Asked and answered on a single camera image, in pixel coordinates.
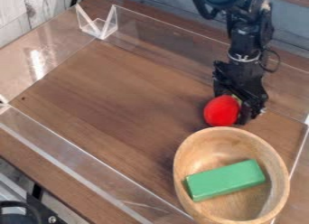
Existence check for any wooden bowl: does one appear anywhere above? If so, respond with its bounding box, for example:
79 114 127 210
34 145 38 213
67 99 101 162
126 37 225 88
173 127 291 224

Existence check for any clear acrylic corner bracket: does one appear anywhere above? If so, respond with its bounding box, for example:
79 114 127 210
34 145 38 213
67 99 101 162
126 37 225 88
75 5 118 40

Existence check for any clear acrylic barrier wall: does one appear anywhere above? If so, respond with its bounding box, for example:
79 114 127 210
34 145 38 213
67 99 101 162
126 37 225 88
0 0 309 224

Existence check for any black clamp with cable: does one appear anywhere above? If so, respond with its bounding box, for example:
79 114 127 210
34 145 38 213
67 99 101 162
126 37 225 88
0 193 69 224

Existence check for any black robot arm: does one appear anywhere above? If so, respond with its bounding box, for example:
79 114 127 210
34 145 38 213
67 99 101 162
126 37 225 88
193 0 275 125

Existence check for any green rectangular block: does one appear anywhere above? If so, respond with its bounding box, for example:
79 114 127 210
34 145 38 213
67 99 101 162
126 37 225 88
185 159 266 202

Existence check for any red plush strawberry toy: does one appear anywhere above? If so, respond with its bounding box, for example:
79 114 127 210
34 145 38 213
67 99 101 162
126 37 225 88
204 95 241 126

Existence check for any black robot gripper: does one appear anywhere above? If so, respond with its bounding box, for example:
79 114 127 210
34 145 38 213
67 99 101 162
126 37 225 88
213 61 268 125

